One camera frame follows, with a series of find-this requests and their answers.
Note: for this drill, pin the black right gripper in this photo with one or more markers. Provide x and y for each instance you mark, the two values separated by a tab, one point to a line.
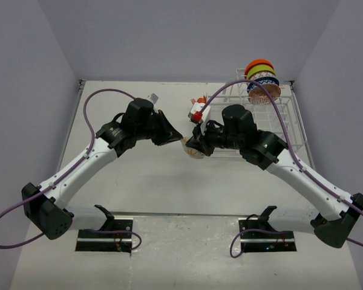
200	140

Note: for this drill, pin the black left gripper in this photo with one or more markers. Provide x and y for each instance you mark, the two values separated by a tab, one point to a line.
169	133

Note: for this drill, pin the floral orange flower bowl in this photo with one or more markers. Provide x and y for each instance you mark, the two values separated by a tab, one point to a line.
193	153

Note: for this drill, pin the red patterned bowl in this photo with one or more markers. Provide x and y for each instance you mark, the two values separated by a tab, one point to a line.
258	97

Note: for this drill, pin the blue zigzag bowl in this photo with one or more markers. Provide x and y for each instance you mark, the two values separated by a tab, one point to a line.
268	80

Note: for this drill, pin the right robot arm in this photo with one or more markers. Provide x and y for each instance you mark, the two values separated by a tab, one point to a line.
333	212

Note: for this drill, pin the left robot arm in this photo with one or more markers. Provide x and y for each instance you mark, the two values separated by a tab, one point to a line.
47	205

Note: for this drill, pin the orange plastic spoon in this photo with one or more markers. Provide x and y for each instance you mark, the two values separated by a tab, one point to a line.
202	100

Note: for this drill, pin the yellow-green bowl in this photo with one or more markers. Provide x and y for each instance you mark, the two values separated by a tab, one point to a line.
260	71

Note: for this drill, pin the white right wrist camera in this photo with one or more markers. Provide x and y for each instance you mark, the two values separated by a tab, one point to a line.
199	113

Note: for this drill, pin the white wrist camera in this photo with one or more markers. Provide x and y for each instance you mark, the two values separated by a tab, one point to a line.
199	113
153	98

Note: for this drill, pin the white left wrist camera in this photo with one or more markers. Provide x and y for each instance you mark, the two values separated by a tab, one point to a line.
153	98

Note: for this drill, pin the white wire dish rack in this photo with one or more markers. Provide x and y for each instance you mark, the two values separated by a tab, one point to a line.
264	116

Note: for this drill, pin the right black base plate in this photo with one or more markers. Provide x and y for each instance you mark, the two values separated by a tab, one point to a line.
257	242

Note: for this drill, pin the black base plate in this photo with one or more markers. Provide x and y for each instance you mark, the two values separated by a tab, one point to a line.
120	241
257	242

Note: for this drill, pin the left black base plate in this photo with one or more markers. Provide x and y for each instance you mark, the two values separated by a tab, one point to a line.
120	241

